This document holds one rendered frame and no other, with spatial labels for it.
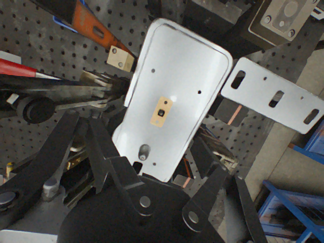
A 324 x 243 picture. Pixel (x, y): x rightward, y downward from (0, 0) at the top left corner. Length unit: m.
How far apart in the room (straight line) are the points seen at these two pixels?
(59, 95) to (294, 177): 2.55
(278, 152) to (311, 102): 1.65
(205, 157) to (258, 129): 0.69
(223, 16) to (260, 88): 0.19
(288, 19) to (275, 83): 0.14
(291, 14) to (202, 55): 0.16
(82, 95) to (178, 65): 0.22
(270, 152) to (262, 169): 0.27
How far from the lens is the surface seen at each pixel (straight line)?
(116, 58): 0.27
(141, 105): 0.33
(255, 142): 0.88
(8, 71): 0.29
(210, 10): 0.37
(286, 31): 0.36
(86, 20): 0.23
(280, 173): 2.36
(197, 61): 0.33
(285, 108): 0.47
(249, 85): 0.39
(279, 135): 2.02
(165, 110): 0.33
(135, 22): 0.68
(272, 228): 2.75
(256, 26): 0.34
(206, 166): 0.17
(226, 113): 0.40
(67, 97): 0.23
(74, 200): 0.47
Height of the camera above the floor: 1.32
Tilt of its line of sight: 72 degrees down
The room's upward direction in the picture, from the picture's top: 179 degrees counter-clockwise
